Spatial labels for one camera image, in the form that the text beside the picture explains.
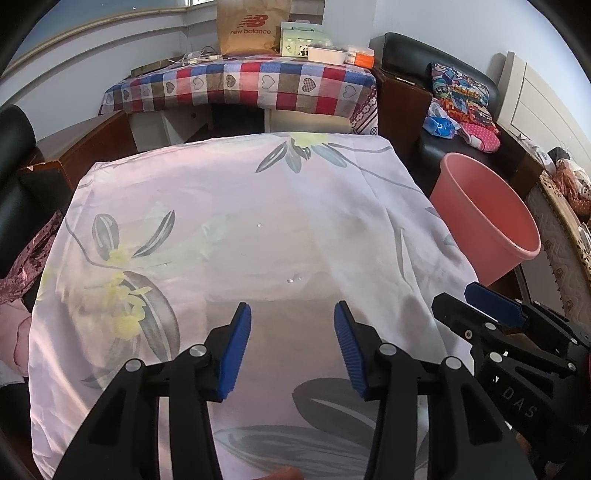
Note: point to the colourful cartoon cushion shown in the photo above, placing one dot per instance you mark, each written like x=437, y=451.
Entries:
x=461, y=92

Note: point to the green cardboard box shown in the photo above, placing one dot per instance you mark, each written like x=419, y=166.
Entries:
x=291, y=46

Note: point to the pink floral cloth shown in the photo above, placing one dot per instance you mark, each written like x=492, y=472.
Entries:
x=258, y=221

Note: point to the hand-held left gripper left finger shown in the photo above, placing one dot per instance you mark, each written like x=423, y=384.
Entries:
x=233, y=350

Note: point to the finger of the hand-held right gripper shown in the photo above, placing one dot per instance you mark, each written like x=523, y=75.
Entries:
x=455, y=316
x=494, y=307

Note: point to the brown paper bag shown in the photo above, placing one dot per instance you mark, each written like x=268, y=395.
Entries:
x=240, y=44

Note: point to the black leather sofa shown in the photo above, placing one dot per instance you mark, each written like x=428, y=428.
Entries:
x=406, y=50

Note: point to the orange box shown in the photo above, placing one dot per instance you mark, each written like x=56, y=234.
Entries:
x=362, y=60

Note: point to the blue plastic packet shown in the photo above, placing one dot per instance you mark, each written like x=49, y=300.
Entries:
x=441, y=127

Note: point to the dark wooden side table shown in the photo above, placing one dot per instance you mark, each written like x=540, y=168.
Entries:
x=399, y=115

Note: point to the pink polka dot cushion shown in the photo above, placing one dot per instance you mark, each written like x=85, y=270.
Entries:
x=485, y=137

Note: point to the checkered tablecloth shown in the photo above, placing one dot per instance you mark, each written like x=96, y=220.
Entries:
x=277, y=83

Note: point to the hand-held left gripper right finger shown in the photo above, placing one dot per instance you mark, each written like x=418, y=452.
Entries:
x=348, y=350

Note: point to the orange patterned cloth bundle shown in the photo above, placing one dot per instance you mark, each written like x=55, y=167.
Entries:
x=572, y=180

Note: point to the white headboard panel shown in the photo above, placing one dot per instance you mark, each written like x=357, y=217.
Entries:
x=545, y=101

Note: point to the pink brocade ribbon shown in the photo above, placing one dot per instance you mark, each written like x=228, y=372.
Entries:
x=27, y=263

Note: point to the black leather armchair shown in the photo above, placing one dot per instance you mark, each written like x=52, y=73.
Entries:
x=18, y=152

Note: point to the beige patterned mattress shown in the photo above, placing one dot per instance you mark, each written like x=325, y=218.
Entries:
x=558, y=249

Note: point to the pink plastic bucket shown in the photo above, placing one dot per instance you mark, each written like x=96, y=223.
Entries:
x=489, y=217

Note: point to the brown wooden side table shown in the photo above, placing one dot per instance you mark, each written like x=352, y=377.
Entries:
x=92, y=143

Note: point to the brown flat box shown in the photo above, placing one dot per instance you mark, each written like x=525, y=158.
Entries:
x=152, y=68

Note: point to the white tray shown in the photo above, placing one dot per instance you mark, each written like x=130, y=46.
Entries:
x=325, y=55

